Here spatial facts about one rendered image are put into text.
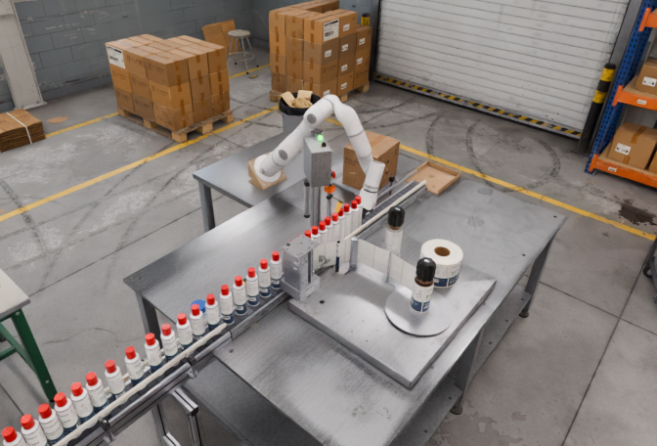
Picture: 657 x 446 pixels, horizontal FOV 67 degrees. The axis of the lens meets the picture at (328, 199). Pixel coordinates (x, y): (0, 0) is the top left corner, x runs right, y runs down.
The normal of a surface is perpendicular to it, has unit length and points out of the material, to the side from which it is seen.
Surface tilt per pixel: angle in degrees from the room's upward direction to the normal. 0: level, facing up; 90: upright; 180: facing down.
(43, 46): 90
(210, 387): 1
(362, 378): 0
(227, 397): 1
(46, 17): 90
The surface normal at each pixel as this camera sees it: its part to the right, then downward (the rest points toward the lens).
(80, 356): 0.03, -0.84
